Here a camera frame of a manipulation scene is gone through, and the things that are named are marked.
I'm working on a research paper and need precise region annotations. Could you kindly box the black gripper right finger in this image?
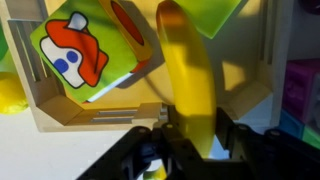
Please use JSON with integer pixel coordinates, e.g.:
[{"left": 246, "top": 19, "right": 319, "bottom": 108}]
[{"left": 207, "top": 108, "right": 320, "bottom": 180}]

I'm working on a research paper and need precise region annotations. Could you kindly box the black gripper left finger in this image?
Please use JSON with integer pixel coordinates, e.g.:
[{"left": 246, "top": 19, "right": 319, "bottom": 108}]
[{"left": 76, "top": 106, "right": 207, "bottom": 180}]

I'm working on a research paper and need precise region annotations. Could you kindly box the yellow banana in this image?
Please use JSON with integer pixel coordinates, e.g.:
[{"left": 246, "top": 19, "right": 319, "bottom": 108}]
[{"left": 156, "top": 0, "right": 217, "bottom": 158}]

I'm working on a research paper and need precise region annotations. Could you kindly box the wooden crate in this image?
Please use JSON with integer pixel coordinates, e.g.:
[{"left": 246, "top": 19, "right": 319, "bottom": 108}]
[{"left": 0, "top": 0, "right": 295, "bottom": 132}]

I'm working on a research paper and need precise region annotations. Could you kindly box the blue block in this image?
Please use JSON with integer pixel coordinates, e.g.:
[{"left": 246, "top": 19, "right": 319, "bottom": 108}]
[{"left": 278, "top": 110, "right": 304, "bottom": 139}]

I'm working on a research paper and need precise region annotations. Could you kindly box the colourful soft picture cube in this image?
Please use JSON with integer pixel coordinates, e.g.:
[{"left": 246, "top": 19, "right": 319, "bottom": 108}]
[{"left": 30, "top": 0, "right": 152, "bottom": 103}]

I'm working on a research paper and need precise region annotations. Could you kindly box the white round table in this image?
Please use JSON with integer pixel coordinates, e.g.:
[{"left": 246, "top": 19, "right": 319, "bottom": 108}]
[{"left": 0, "top": 93, "right": 284, "bottom": 180}]

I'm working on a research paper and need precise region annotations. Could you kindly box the lime green block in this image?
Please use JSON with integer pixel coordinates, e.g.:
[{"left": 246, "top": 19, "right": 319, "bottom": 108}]
[{"left": 174, "top": 0, "right": 241, "bottom": 39}]

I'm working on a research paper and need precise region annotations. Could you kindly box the dark red plum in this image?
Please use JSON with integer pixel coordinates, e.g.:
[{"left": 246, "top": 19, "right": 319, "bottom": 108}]
[{"left": 299, "top": 0, "right": 320, "bottom": 15}]

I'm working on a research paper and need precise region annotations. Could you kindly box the yellow lemon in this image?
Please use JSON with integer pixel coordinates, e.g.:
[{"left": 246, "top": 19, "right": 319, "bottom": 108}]
[{"left": 0, "top": 72, "right": 28, "bottom": 115}]

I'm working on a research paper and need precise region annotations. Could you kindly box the green bowl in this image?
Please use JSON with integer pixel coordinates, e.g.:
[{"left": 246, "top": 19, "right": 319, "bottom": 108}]
[{"left": 0, "top": 24, "right": 8, "bottom": 61}]

